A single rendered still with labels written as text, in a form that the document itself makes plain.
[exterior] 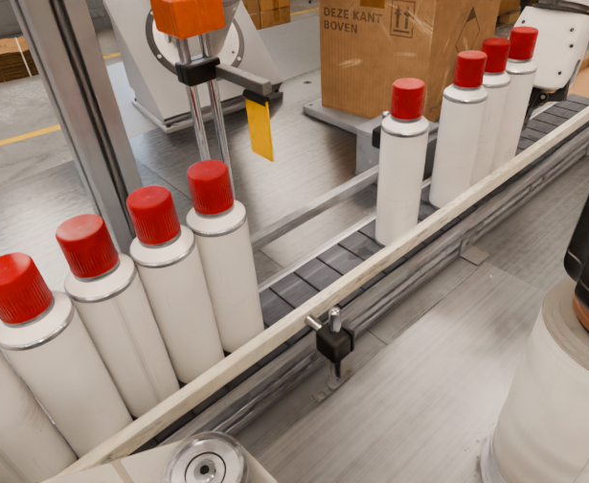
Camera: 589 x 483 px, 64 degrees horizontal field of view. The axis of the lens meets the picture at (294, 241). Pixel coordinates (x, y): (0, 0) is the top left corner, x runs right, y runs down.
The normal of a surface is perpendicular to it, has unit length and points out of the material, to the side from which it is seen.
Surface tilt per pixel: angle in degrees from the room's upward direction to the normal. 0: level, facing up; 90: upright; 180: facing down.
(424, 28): 90
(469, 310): 0
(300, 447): 0
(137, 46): 45
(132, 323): 90
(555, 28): 68
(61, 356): 90
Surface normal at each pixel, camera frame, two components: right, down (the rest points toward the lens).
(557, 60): -0.66, 0.18
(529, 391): -0.99, 0.12
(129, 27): 0.36, -0.21
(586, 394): -0.72, 0.48
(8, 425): 0.79, 0.34
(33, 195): -0.06, -0.78
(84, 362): 0.96, 0.11
